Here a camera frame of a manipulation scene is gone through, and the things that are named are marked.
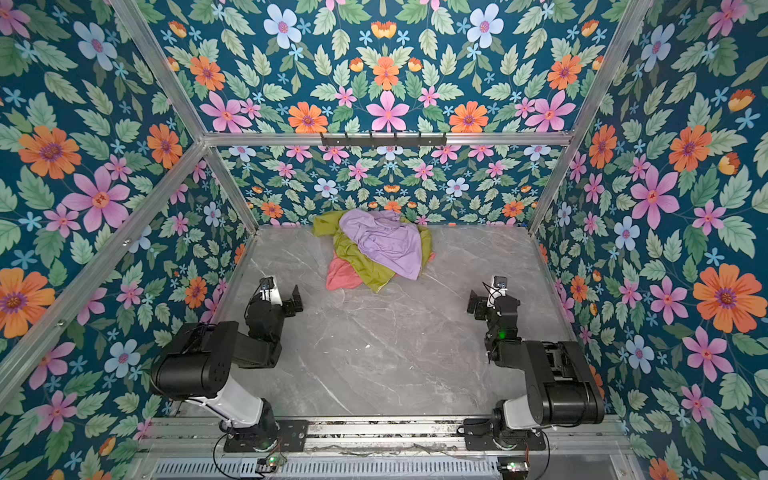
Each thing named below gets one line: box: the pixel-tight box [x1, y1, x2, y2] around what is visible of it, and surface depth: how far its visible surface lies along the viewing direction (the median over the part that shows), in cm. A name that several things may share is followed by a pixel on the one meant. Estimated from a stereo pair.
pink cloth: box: [326, 252, 363, 291], surface depth 103 cm
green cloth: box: [312, 210, 433, 292], surface depth 106 cm
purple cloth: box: [340, 208, 422, 281], surface depth 107 cm
